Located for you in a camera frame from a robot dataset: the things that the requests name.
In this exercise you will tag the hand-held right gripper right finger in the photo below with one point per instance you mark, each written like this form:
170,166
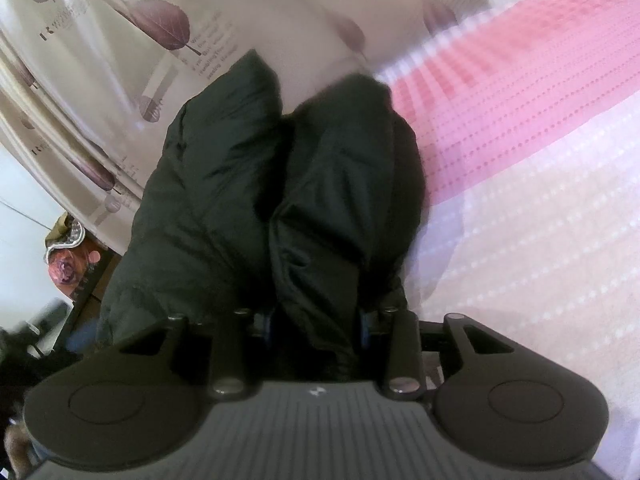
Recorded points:
364,333

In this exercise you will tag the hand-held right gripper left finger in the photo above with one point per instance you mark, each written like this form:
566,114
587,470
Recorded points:
267,331

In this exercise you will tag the black padded jacket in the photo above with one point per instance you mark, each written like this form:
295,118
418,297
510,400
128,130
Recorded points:
330,200

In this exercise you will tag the floral patterned bag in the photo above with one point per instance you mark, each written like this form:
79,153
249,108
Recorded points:
67,260

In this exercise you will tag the pink and white blanket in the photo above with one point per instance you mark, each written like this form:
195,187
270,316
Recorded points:
525,170

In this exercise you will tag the leaf print curtain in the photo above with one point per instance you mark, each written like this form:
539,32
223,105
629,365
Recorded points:
100,85

